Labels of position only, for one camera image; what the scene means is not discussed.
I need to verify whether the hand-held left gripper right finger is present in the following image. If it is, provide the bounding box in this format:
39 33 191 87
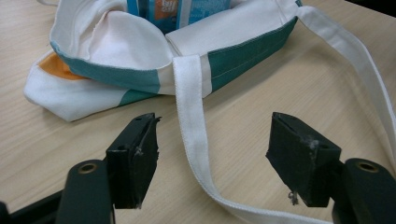
265 111 343 208

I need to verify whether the white canvas tote bag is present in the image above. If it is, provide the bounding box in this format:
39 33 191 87
22 0 396 224

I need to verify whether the blue snack packet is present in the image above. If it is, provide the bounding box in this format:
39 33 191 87
126 0 233 35

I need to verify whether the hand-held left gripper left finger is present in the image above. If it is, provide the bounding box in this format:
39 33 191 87
106 112 163 210

